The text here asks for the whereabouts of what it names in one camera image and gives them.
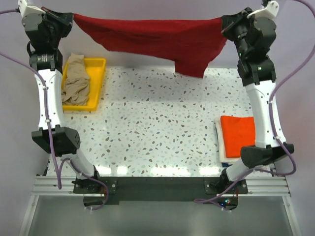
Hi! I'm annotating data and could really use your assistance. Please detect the beige crumpled t shirt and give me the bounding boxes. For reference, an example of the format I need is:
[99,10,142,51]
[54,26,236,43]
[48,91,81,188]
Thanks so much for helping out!
[62,53,90,106]

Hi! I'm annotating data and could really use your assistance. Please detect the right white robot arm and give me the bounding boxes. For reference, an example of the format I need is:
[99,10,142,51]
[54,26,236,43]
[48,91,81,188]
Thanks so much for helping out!
[219,7,294,193]

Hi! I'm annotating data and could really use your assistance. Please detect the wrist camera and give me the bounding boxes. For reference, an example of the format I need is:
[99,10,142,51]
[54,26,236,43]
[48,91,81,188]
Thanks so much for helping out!
[247,0,280,20]
[17,0,45,18]

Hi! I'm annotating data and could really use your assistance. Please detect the orange folded t shirt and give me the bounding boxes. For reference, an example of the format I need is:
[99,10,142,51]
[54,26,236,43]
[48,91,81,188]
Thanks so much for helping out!
[220,116,255,159]

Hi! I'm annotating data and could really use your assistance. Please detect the white folded t shirt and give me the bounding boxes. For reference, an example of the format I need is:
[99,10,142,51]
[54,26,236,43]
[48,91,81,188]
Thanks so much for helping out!
[215,118,238,163]

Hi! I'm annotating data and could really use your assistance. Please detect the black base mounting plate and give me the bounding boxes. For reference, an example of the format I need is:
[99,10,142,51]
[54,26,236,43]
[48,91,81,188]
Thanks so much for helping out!
[73,176,250,207]

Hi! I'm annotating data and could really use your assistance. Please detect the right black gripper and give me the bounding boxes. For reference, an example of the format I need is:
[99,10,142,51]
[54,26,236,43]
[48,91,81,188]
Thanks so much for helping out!
[220,7,257,59]

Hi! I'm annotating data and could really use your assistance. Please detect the dark red t shirt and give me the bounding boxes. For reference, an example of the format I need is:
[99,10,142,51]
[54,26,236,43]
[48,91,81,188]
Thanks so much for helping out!
[74,14,227,78]

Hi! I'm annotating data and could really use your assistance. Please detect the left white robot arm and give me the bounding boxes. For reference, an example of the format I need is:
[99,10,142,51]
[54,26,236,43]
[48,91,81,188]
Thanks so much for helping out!
[22,7,102,193]

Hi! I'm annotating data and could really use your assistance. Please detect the yellow plastic tray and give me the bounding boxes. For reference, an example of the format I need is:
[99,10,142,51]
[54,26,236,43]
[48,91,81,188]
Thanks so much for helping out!
[63,58,106,112]

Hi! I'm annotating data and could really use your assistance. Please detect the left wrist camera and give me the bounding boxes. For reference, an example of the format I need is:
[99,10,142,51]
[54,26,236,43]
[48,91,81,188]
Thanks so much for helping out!
[17,0,45,18]

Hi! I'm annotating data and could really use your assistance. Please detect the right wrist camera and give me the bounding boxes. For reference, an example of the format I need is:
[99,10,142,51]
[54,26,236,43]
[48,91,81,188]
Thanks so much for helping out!
[247,0,280,20]

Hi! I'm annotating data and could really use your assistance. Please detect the aluminium frame rail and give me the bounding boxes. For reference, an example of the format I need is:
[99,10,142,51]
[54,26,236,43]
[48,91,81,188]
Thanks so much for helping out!
[31,176,75,196]

